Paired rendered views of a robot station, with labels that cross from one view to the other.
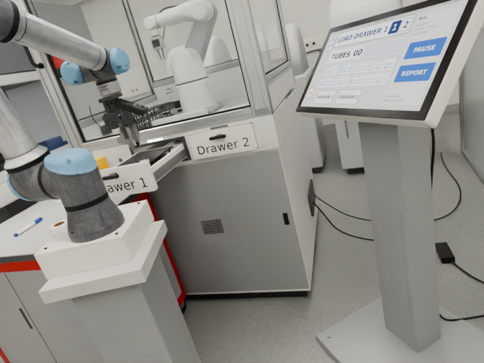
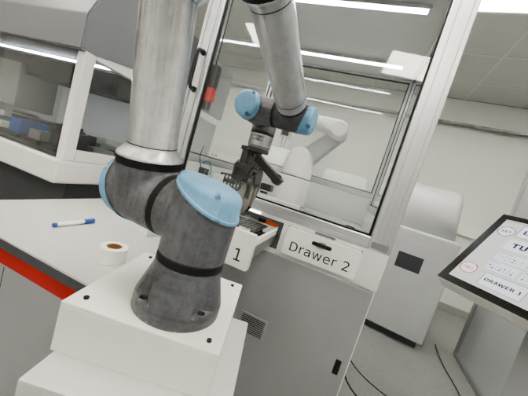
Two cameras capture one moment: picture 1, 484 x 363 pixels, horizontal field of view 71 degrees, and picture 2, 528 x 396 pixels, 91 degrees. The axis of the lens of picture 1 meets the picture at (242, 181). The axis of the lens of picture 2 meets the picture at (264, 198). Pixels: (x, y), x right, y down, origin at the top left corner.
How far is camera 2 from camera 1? 59 cm
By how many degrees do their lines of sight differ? 14
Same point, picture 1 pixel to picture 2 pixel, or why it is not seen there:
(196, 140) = (295, 234)
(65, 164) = (212, 199)
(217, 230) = (254, 332)
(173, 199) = (231, 274)
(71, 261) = (111, 345)
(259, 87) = (392, 224)
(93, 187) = (220, 251)
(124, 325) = not seen: outside the picture
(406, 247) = not seen: outside the picture
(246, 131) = (353, 257)
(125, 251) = (206, 381)
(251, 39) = (410, 178)
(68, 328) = not seen: hidden behind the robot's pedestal
